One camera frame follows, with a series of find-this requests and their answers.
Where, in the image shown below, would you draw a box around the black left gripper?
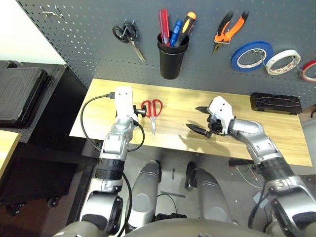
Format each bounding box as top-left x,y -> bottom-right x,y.
133,104 -> 148,119

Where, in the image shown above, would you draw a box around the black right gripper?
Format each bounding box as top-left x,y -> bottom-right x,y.
185,106 -> 229,138

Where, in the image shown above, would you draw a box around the red handled scissors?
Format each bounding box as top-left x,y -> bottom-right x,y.
141,99 -> 163,136

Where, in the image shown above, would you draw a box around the orange black long-nose pliers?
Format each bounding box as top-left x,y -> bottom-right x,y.
212,10 -> 250,55

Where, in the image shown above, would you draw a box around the red handled screwdriver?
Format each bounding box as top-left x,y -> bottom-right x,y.
158,8 -> 171,46

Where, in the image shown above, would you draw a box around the red tape roll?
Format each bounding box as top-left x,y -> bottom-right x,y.
301,60 -> 316,83

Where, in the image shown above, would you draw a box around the grey metal pegboard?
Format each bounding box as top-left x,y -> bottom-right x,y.
17,0 -> 316,109

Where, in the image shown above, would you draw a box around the black plastic tool cup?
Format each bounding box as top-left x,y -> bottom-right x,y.
157,31 -> 190,80

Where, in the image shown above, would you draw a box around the black table foot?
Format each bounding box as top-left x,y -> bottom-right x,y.
228,158 -> 255,166

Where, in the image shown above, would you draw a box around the blue tape roll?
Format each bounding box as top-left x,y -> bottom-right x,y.
231,41 -> 274,72

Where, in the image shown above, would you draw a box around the black flat tool case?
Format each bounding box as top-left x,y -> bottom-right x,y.
250,92 -> 303,116

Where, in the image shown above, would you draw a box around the silver right robot leg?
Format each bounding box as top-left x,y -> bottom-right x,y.
185,161 -> 233,224

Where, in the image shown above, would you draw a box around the silver robot leg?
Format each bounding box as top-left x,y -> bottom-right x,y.
185,161 -> 233,224
128,159 -> 162,229

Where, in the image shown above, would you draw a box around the silver left robot leg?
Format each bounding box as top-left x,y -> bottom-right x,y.
128,159 -> 162,229

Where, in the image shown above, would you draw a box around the white tape roll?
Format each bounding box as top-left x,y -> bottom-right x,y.
265,49 -> 302,76

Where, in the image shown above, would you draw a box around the grey robot torso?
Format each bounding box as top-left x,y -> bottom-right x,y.
53,217 -> 270,237

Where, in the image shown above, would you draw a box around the black wheeled cabinet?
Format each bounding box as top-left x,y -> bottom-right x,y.
0,61 -> 99,217

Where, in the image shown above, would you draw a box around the large black ribbed case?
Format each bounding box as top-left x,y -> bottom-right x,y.
0,60 -> 54,129

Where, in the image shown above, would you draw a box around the silver double peg hook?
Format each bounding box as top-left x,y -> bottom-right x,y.
40,4 -> 64,19

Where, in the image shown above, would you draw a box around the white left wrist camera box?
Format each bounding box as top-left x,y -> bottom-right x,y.
114,86 -> 139,121

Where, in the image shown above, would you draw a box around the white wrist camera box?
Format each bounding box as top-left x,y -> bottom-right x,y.
114,86 -> 139,121
208,96 -> 235,135

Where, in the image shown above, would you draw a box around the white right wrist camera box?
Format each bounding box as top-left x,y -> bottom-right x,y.
208,96 -> 235,135

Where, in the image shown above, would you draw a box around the black handled scissors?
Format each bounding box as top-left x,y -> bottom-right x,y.
112,19 -> 146,63

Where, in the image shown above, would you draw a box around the white floor cables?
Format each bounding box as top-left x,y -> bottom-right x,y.
236,164 -> 265,190

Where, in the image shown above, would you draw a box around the black floor cable loop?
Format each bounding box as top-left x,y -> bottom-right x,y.
157,193 -> 187,222

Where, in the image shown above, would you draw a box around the blue handled screwdriver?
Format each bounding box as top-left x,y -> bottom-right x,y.
169,19 -> 183,47

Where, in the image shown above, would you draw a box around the orange black handled screwdriver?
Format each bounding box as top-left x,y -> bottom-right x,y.
174,11 -> 198,47

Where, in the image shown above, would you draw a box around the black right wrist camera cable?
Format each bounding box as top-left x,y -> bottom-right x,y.
248,187 -> 275,229

